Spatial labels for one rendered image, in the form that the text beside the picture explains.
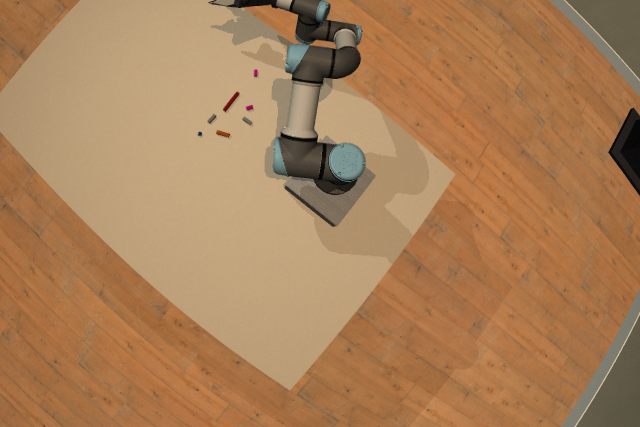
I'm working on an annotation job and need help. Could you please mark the dark red rod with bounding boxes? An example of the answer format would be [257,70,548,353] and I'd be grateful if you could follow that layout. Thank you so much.
[223,92,239,111]

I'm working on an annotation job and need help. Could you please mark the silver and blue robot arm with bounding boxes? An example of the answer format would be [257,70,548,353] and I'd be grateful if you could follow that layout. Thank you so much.
[273,0,366,195]

